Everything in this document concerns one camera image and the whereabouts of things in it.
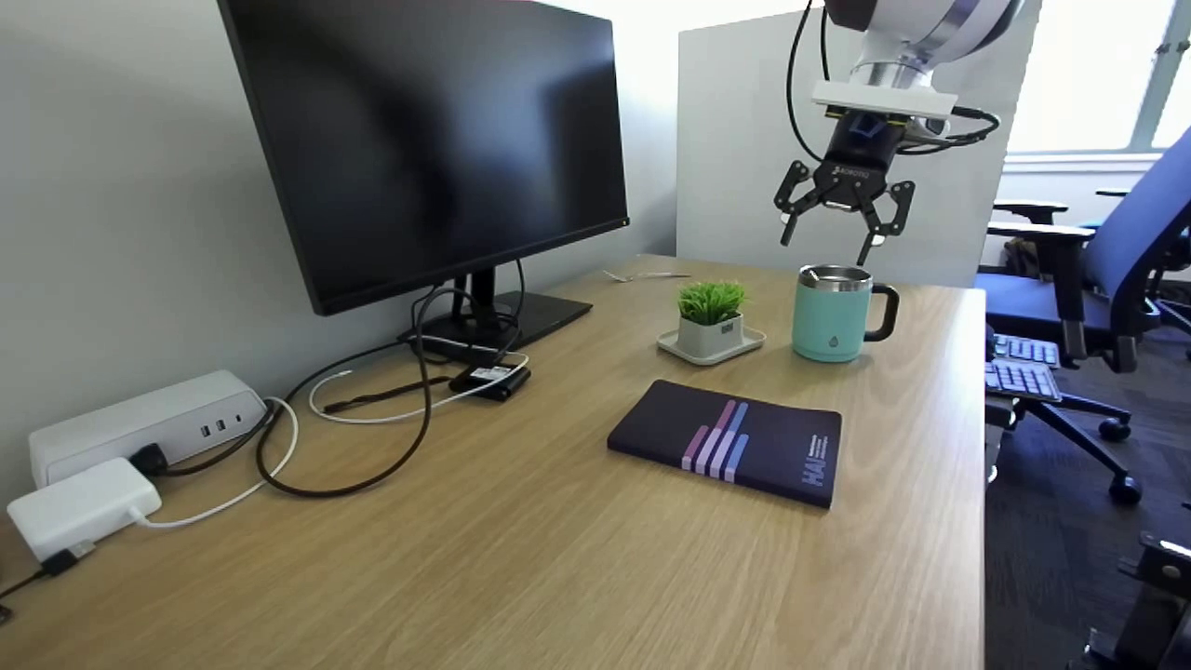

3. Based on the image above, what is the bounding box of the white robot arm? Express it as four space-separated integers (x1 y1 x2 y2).
775 0 1019 260

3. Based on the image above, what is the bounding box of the black computer monitor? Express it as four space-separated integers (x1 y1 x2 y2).
216 0 627 344

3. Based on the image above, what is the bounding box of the blue office chair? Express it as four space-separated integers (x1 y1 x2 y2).
974 128 1191 507

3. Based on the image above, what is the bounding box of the small green potted plant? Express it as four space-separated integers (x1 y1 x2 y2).
655 280 763 367

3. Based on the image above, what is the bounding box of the black cable loop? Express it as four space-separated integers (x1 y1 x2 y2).
254 280 527 503

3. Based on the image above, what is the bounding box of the dark purple notebook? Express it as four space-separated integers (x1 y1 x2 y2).
606 379 841 509

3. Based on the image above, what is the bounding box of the teal mug with black handle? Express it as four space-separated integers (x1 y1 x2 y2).
791 265 902 365

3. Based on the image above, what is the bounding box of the white power adapter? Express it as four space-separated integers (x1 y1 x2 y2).
7 458 160 560

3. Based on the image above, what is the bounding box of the white partition board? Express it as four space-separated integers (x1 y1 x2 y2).
678 0 1037 286

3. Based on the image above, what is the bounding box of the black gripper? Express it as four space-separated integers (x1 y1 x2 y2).
775 111 915 265

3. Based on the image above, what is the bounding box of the small black usb hub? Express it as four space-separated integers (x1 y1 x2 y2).
449 365 527 400

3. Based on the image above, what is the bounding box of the white power strip box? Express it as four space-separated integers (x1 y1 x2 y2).
28 367 265 488

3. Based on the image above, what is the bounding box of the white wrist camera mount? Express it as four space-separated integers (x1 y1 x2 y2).
812 83 956 117

